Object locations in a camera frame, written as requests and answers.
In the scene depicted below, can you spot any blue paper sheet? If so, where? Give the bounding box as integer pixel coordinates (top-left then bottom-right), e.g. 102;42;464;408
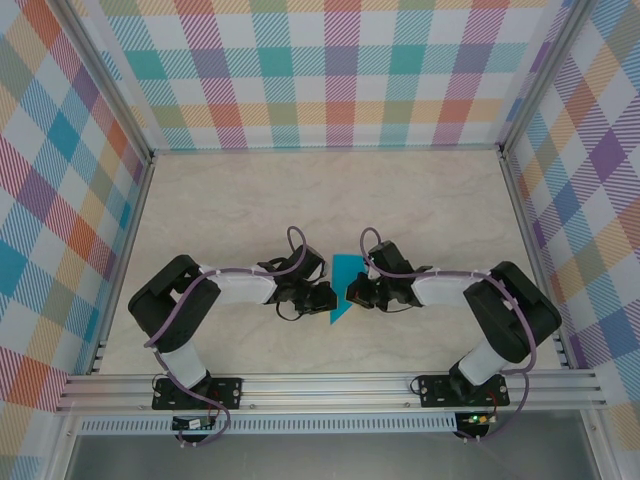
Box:
329;254;369;326

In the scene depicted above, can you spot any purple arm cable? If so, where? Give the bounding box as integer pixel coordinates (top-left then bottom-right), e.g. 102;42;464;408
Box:
360;227;539;444
143;226;311;447

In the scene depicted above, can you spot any aluminium table edge rail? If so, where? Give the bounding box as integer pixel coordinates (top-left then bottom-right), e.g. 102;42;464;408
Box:
87;152;157;376
149;143;504;156
499;149;574;371

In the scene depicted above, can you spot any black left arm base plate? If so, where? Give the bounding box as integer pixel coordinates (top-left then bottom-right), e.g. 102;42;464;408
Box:
151;377;245;411

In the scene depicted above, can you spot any grey metal panel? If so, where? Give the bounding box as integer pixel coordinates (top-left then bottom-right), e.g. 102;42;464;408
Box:
64;433;601;480

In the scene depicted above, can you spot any small circuit board white label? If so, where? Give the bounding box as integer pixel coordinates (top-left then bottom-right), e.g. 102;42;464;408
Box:
171;415;217;432

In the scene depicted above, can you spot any thin black wire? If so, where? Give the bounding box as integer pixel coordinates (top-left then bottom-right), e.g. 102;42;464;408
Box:
409;372;454;396

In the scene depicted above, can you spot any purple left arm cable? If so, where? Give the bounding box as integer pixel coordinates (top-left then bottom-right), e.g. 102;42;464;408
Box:
143;226;311;447

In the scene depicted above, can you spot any slotted grey cable duct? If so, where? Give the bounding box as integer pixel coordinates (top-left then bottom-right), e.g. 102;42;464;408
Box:
74;412;459;436

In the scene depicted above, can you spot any long aluminium mounting rail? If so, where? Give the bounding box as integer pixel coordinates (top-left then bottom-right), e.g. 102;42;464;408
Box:
54;368;609;414

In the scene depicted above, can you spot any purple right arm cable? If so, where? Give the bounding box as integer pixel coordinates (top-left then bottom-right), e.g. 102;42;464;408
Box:
360;227;539;444

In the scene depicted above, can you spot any aluminium frame post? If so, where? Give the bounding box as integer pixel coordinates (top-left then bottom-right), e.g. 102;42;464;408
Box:
49;0;155;164
498;0;601;156

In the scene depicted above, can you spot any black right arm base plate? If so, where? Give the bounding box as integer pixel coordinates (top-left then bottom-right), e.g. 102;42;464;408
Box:
417;373;511;409

